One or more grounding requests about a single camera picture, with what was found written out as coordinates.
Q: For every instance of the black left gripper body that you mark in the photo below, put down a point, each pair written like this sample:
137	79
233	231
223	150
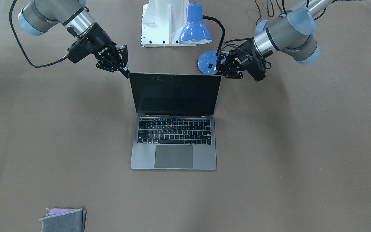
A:
242	55

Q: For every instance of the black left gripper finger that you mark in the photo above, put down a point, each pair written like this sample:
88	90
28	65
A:
225	62
231	74

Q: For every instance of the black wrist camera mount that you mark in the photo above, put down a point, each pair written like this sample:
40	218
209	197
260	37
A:
256	69
79	50

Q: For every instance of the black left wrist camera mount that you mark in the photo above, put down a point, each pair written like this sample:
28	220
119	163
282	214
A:
256	69

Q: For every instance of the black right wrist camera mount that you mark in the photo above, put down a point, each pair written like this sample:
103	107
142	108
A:
79	50

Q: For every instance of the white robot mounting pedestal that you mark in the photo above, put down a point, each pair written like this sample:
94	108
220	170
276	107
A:
162	23

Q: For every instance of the blue desk lamp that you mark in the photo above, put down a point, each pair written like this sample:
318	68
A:
195	32

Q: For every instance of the grey laptop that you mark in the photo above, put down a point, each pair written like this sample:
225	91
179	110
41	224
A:
175	125

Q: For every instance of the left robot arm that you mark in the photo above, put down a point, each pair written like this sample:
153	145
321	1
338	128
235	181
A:
290	33

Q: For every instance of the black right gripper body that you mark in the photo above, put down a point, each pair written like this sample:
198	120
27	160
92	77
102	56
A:
98	43

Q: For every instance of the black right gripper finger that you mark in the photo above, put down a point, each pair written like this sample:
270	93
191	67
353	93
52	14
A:
122	58
110	67

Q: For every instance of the folded grey cloth stack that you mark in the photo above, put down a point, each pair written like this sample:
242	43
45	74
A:
64	220

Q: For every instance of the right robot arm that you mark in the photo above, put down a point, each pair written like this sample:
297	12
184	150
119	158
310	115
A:
38	16

